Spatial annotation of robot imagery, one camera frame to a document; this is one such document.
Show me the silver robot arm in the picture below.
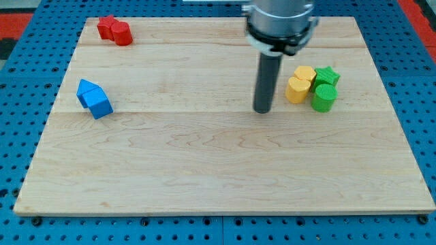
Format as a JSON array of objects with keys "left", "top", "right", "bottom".
[{"left": 242, "top": 0, "right": 320, "bottom": 56}]

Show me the light wooden board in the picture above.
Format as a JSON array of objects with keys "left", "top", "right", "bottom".
[{"left": 14, "top": 17, "right": 435, "bottom": 217}]

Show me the dark grey cylindrical pointer rod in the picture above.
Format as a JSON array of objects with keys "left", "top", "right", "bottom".
[{"left": 253, "top": 53, "right": 282, "bottom": 114}]

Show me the yellow heart block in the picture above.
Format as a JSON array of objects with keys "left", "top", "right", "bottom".
[{"left": 285, "top": 77, "right": 311, "bottom": 104}]

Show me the yellow hexagon block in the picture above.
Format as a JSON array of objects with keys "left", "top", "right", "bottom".
[{"left": 294, "top": 66, "right": 317, "bottom": 83}]

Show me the green cylinder block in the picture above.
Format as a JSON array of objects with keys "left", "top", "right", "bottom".
[{"left": 311, "top": 84, "right": 338, "bottom": 112}]

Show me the green star block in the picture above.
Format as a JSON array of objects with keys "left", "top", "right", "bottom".
[{"left": 311, "top": 66, "right": 341, "bottom": 93}]

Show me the blue cube block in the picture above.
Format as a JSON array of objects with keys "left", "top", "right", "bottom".
[{"left": 82, "top": 88, "right": 113, "bottom": 120}]

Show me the red cylinder block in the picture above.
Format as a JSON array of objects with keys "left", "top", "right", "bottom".
[{"left": 110, "top": 21, "right": 133, "bottom": 46}]

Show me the blue triangle block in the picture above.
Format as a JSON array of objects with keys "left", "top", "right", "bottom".
[{"left": 76, "top": 79, "right": 100, "bottom": 108}]

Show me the red star block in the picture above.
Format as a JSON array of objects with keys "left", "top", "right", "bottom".
[{"left": 97, "top": 14, "right": 118, "bottom": 41}]

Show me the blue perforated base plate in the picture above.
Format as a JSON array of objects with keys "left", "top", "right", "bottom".
[{"left": 1, "top": 0, "right": 435, "bottom": 244}]

